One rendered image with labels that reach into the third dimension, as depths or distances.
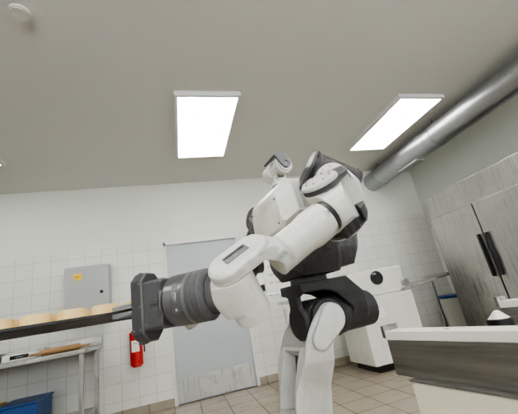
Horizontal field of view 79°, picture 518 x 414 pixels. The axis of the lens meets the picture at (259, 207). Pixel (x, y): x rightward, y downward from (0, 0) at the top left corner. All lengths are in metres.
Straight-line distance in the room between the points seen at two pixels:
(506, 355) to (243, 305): 0.33
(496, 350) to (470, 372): 0.05
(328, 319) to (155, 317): 0.53
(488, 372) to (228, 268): 0.34
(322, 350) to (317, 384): 0.09
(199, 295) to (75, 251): 4.42
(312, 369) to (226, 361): 3.78
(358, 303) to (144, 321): 0.67
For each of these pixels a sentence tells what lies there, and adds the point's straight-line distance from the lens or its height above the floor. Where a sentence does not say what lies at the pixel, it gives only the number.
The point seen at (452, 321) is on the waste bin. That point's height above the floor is 0.29.
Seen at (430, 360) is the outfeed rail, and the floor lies 0.86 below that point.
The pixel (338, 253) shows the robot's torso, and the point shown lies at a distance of 1.00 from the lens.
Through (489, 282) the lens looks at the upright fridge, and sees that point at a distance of 4.67.
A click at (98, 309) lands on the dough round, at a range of 0.69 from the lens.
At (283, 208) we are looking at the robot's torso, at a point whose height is 1.23.
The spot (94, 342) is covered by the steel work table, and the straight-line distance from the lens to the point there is 4.64.
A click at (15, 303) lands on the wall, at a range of 5.02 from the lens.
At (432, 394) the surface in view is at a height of 0.83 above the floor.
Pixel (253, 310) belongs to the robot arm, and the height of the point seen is 0.96.
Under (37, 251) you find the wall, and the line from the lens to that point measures 5.05.
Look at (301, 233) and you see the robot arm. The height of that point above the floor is 1.07.
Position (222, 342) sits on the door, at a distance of 4.67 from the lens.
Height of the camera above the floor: 0.97
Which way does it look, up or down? 18 degrees up
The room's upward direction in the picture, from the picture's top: 10 degrees counter-clockwise
